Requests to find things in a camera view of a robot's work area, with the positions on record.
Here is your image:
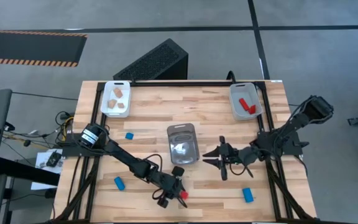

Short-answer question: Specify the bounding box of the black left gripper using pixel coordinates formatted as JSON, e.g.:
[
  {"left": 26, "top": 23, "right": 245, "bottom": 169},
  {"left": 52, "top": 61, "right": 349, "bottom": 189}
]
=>
[{"left": 152, "top": 166, "right": 190, "bottom": 209}]

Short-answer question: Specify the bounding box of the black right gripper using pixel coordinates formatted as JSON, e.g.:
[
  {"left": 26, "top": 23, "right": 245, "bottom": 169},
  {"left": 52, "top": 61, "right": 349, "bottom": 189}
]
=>
[{"left": 202, "top": 136, "right": 244, "bottom": 181}]

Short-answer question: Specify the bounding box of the clear plastic bin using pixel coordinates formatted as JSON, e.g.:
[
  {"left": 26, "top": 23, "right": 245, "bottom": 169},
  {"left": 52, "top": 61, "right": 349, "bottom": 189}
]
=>
[{"left": 166, "top": 123, "right": 201, "bottom": 166}]

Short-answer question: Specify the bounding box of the blue rounded block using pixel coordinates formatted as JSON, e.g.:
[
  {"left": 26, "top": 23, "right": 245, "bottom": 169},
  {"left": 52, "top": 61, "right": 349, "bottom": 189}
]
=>
[
  {"left": 114, "top": 176, "right": 126, "bottom": 191},
  {"left": 242, "top": 187, "right": 254, "bottom": 203}
]

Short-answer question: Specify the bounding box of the light grey plastic bin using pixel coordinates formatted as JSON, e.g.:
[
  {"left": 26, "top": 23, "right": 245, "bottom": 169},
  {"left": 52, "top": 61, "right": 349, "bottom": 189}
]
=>
[{"left": 228, "top": 82, "right": 264, "bottom": 121}]

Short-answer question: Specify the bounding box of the white plastic bin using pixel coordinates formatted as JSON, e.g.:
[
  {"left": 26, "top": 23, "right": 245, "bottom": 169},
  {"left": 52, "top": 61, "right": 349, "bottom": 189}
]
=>
[{"left": 100, "top": 80, "right": 132, "bottom": 118}]

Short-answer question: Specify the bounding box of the black perforated computer case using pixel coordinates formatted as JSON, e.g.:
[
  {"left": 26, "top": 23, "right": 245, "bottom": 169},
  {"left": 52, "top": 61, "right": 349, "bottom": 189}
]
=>
[{"left": 112, "top": 38, "right": 189, "bottom": 81}]

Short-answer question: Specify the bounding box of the small black device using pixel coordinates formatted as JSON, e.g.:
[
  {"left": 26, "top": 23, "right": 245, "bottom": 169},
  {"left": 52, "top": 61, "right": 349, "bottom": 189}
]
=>
[{"left": 46, "top": 151, "right": 62, "bottom": 168}]

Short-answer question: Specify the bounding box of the white paper sheet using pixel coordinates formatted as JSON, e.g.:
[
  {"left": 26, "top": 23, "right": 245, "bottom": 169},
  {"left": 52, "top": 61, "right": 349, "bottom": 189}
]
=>
[{"left": 30, "top": 148, "right": 64, "bottom": 191}]

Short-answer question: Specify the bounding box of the black hazard-striped floor mat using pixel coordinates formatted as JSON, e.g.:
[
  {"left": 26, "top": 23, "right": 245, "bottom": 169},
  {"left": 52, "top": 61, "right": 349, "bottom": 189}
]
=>
[{"left": 0, "top": 30, "right": 88, "bottom": 68}]

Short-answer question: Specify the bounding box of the yellow floor cable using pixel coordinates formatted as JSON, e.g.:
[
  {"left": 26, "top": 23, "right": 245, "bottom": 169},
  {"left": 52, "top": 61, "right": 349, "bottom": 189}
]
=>
[{"left": 61, "top": 115, "right": 75, "bottom": 142}]

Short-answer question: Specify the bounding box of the thin black floor cable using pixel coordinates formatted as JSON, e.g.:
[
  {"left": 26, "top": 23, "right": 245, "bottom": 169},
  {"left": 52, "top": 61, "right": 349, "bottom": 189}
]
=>
[{"left": 11, "top": 91, "right": 79, "bottom": 101}]

